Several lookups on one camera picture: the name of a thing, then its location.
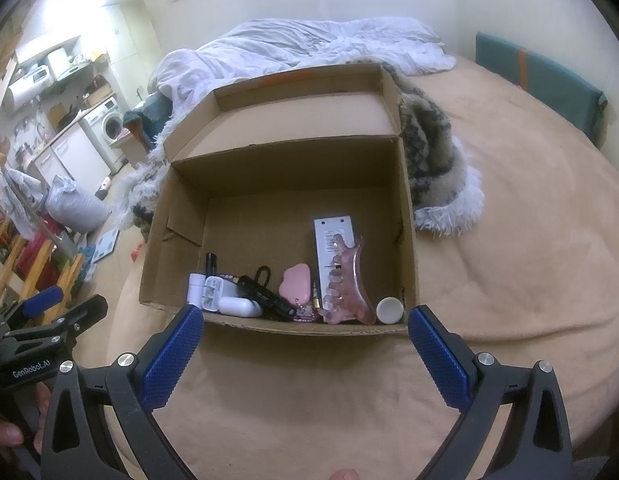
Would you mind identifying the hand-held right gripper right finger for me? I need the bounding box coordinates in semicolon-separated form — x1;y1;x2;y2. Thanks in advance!
407;304;575;480

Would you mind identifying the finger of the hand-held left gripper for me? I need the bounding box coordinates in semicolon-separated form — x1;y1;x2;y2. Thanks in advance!
0;286;65;330
50;294;109;349

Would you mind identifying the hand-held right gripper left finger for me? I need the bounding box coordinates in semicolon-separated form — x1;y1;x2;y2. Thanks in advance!
40;304;206;480

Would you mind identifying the white pill bottle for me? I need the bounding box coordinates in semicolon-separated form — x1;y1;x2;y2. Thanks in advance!
376;296;404;326

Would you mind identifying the small white hinged case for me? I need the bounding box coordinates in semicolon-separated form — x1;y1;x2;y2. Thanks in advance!
202;275;240;311

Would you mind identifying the white earbuds case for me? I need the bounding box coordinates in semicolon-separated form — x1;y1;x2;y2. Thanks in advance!
217;296;263;318

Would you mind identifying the pink hair claw clip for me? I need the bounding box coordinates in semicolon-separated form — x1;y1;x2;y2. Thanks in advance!
317;234;377;326

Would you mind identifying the black flashlight with strap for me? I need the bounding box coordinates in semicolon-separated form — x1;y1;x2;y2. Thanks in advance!
236;265;296;322

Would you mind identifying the pink patterned small packet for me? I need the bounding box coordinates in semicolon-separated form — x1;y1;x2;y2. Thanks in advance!
294;280;323;323

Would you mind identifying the pink cloud-shaped case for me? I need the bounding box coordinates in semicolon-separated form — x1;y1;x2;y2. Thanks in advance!
278;262;313;307

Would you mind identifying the white remote control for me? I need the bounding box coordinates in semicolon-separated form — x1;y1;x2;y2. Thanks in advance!
313;215;356;306

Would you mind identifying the brown cardboard box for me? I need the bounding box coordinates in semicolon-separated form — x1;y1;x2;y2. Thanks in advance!
138;62;421;337

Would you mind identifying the person's left hand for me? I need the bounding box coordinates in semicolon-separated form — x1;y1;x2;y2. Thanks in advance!
0;382;54;467

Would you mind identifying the yellow wooden rack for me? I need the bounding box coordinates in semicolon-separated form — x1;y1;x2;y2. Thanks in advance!
0;220;85;321

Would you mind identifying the red bag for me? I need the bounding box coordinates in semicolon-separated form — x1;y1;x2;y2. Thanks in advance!
14;232;60;286

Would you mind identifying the bathroom scale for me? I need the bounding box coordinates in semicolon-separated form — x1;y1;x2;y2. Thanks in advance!
92;230;119;263

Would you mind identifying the white plastic bag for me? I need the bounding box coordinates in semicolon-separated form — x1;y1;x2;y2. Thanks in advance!
46;175;110;233

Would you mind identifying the hanging white cloth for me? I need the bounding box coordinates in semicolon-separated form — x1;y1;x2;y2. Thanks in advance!
0;167;45;241

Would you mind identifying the white base cabinet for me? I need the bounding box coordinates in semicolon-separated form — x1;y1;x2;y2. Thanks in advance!
32;122;113;191

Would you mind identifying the white washing machine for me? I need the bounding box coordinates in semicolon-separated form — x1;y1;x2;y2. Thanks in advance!
82;97;125;161

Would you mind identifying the furry patterned blanket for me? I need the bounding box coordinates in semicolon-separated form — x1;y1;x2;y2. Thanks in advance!
112;62;485;236

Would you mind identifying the dark teal cushion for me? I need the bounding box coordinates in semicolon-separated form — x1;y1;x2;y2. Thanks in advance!
122;97;173;153

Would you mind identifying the white water heater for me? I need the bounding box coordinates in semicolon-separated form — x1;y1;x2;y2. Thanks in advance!
2;72;53;111

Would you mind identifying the teal cushion with orange stripe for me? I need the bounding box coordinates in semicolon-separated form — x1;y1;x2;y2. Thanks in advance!
475;31;607;148

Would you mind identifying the white duvet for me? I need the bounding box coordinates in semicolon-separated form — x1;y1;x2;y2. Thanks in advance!
148;17;457;111

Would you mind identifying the white wall cabinet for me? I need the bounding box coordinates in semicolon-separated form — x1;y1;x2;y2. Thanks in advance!
14;35;83;63

